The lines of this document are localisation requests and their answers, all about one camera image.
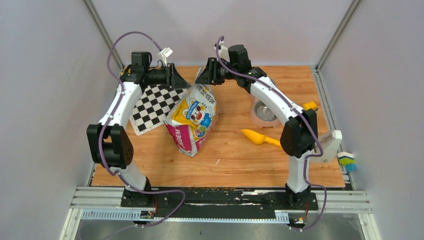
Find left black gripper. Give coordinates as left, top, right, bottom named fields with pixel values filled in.
left=145, top=63, right=191, bottom=91

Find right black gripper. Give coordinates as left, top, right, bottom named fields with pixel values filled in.
left=196, top=57, right=238, bottom=86

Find pet food bag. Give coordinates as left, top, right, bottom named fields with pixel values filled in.
left=164, top=82, right=218, bottom=157

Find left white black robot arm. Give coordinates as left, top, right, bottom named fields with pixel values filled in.
left=86, top=51, right=191, bottom=207

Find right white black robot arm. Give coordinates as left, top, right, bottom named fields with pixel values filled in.
left=195, top=44, right=319, bottom=209

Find pink double pet bowl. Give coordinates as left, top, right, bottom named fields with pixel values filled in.
left=247, top=93, right=281, bottom=129

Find checkerboard calibration board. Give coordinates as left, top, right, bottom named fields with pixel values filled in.
left=129, top=85, right=187, bottom=136

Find yellow plastic scoop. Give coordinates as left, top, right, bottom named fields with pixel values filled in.
left=241, top=129, right=282, bottom=148

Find toy block car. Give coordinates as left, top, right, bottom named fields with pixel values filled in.
left=302, top=101, right=318, bottom=112

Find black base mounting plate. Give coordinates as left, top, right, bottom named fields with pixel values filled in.
left=120, top=187, right=319, bottom=220

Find white wedge holder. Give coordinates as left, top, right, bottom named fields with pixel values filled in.
left=309, top=130, right=343, bottom=163

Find stacked coloured toy blocks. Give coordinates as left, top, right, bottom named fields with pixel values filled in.
left=337, top=151, right=357, bottom=173

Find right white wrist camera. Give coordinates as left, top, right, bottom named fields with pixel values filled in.
left=214, top=40, right=230, bottom=61

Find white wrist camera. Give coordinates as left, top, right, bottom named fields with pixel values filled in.
left=157, top=47, right=173, bottom=67
left=214, top=40, right=230, bottom=61

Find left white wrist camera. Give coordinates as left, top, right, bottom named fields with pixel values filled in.
left=157, top=47, right=173, bottom=67

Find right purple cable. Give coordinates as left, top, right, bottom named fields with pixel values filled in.
left=214, top=35, right=329, bottom=232

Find purple cable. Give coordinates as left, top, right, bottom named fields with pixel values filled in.
left=97, top=31, right=186, bottom=240
left=214, top=35, right=329, bottom=232

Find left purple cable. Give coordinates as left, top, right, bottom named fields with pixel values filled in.
left=97, top=31, right=186, bottom=240

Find aluminium rail frame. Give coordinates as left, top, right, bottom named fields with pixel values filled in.
left=60, top=186, right=380, bottom=240

